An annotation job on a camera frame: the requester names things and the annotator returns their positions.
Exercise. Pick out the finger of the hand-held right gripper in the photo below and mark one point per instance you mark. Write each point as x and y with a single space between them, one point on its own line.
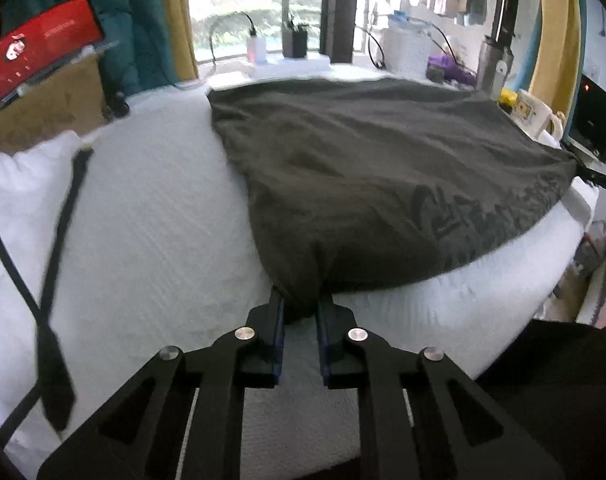
603 180

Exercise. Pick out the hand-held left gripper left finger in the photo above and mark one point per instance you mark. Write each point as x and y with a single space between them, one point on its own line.
280 340

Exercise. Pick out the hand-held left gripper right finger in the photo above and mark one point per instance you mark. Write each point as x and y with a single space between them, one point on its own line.
323 350

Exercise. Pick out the dark grey t-shirt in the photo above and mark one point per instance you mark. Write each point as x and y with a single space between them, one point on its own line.
373 175

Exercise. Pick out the black box-shaped device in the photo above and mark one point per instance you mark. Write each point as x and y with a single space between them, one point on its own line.
595 120

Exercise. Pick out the white cartoon mug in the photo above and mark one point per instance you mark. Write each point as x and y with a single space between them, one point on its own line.
530 112

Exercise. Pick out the yellow small item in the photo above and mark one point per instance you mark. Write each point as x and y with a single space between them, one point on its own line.
506 99

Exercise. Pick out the wide yellow curtain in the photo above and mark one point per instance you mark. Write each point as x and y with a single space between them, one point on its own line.
553 35

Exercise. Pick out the steel tumbler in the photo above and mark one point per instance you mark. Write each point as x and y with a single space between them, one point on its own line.
493 65

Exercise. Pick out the purple cloth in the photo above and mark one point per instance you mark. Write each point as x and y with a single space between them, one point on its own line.
455 70

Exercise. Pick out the small grey-green object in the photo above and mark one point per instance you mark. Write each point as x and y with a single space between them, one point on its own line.
436 75

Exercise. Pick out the white woven basket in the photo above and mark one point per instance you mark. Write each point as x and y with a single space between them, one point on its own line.
408 52

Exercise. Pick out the blue-lidded container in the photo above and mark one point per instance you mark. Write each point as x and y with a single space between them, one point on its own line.
400 19

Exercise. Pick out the white power strip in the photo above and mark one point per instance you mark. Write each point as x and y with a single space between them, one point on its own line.
293 66

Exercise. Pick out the white charger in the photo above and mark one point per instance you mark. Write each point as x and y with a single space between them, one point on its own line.
256 50

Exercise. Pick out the black charger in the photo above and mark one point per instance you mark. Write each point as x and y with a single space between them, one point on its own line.
294 42

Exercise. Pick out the cardboard box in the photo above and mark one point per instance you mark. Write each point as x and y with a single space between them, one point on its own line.
48 105

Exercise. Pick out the narrow yellow curtain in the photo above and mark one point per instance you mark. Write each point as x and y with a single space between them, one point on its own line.
178 20

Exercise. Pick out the teal curtain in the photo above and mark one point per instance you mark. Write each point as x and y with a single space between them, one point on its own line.
133 25

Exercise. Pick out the tablet with red screen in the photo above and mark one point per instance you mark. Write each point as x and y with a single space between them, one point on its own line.
48 45

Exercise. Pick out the black door frame bar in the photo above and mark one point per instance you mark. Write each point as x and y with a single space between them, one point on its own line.
505 0

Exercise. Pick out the dark window post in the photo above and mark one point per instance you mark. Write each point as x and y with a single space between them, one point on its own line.
339 10

